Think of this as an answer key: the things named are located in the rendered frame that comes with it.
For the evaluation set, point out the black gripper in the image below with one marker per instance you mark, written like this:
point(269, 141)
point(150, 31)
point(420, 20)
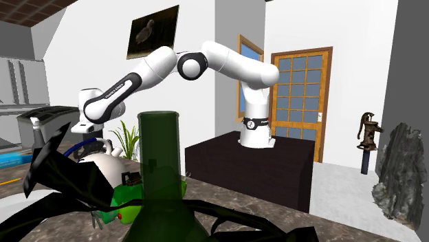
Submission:
point(88, 149)

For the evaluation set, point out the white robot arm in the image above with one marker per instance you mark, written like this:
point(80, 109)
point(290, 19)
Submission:
point(234, 65)

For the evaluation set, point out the black leafy plant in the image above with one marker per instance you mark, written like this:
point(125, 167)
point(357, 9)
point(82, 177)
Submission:
point(67, 174)

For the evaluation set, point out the green potted plant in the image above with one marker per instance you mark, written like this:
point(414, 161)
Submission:
point(129, 140)

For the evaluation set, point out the grey appliance with dark top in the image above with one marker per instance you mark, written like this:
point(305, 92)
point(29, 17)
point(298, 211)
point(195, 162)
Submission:
point(47, 125)

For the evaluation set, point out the grey bottle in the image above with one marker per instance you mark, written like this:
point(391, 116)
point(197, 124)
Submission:
point(37, 135)

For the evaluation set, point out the bright green toy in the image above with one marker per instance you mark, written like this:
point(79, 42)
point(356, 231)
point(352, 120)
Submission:
point(125, 197)

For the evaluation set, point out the dark green glass bottle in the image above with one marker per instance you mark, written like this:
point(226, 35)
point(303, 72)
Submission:
point(157, 144)

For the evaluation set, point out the blue box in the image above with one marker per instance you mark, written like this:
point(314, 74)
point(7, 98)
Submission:
point(11, 159)

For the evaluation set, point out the yellow pencil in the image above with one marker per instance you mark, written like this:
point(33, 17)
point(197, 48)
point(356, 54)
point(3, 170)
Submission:
point(10, 182)

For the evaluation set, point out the white plate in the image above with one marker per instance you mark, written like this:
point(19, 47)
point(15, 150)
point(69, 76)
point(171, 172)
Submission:
point(13, 204)

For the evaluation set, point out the grey refrigerator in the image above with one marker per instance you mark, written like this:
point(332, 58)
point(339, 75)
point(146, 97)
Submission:
point(20, 83)

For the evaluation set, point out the dark robot stand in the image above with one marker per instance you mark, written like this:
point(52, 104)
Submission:
point(244, 171)

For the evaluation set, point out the wooden framed window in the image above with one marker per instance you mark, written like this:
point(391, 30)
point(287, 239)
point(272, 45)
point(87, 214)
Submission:
point(249, 53)

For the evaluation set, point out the wooden door with glass panes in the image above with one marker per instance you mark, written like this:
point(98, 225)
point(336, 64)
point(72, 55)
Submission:
point(300, 90)

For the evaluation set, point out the rusty hand water pump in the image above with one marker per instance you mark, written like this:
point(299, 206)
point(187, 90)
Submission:
point(368, 134)

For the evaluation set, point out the grey green rock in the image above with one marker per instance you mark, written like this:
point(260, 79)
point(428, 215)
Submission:
point(399, 177)

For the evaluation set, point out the dark wall picture of bird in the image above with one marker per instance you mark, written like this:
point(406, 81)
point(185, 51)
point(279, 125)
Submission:
point(152, 32)

